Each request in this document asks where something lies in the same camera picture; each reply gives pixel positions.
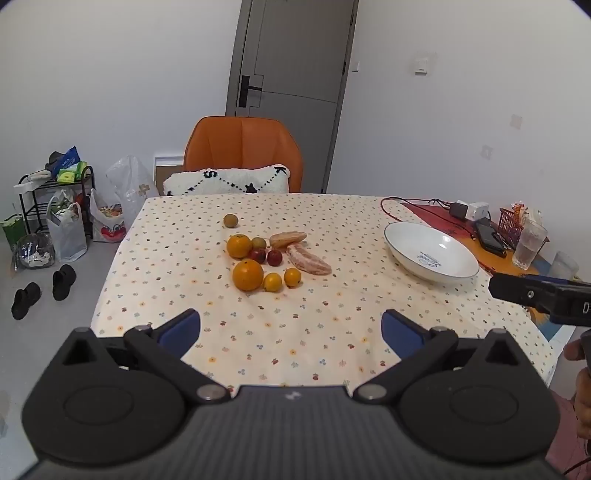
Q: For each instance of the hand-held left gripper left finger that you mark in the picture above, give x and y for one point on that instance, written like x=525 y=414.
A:
x=178 y=330

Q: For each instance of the pair of black slippers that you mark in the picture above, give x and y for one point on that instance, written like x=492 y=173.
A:
x=25 y=300

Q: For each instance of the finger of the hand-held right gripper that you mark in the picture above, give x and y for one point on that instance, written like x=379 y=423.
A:
x=512 y=288

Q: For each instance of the red mesh basket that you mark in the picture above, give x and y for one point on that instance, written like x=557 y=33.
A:
x=510 y=222

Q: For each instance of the floral tablecloth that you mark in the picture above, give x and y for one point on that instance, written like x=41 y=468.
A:
x=323 y=314

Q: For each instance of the pink peeled pomelo segment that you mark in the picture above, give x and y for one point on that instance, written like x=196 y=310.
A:
x=308 y=259

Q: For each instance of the red plum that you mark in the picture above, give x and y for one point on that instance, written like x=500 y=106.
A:
x=257 y=255
x=275 y=257

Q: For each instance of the white patterned pillow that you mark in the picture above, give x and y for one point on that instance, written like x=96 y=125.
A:
x=226 y=180

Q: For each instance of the frosted glass cup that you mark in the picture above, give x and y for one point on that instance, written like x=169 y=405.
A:
x=530 y=244

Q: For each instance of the clear plastic cup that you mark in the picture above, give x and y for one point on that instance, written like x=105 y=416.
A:
x=564 y=265

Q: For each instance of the green paper bag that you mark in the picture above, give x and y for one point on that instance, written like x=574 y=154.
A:
x=13 y=228

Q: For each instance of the white light switch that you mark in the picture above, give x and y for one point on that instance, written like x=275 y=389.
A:
x=420 y=64

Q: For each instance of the person's right hand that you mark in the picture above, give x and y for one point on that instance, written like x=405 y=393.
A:
x=583 y=406

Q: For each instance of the large orange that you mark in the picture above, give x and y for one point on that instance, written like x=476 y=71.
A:
x=248 y=275

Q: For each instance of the white plate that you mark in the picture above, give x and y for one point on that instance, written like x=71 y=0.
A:
x=431 y=256

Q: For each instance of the small yellow orange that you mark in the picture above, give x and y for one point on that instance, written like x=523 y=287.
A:
x=272 y=282
x=292 y=277

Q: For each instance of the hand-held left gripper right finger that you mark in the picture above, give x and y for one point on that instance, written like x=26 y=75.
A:
x=399 y=331

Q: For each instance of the blue packet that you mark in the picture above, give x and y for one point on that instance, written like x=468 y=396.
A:
x=67 y=159

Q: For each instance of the white wall socket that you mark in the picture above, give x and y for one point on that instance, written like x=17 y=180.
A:
x=515 y=121
x=486 y=151

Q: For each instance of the white edged cardboard panel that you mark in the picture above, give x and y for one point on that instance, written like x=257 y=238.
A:
x=167 y=173

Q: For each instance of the white bag with red print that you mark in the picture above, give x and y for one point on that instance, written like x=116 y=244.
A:
x=108 y=224

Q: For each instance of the black slipper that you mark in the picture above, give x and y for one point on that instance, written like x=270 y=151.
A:
x=63 y=281

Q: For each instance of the green packet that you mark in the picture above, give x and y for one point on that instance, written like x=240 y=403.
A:
x=74 y=174

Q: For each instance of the bread roll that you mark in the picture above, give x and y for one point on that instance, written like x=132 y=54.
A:
x=287 y=238

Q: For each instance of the clear white plastic bag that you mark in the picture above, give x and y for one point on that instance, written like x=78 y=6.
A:
x=129 y=184

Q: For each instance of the small brownish green fruit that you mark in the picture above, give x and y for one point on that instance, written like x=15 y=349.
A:
x=230 y=220

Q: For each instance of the medium orange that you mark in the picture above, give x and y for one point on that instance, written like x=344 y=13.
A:
x=239 y=245

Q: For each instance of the clear bag with shoes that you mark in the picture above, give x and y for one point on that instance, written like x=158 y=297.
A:
x=33 y=251

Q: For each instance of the black power bank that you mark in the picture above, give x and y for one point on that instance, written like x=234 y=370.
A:
x=490 y=237

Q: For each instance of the grey door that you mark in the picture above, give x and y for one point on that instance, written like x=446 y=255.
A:
x=295 y=69

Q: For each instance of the person's right forearm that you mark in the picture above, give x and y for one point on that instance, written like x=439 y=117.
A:
x=564 y=443

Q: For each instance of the red snack packet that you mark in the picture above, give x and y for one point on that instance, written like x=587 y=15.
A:
x=519 y=210

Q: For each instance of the black power adapter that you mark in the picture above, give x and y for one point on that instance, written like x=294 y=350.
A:
x=459 y=210

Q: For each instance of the black shoe rack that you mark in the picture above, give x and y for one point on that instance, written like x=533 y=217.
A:
x=32 y=203

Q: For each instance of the orange chair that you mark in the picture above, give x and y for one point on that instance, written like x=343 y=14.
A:
x=242 y=143

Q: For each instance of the white power adapter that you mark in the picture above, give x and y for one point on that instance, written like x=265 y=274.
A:
x=479 y=210

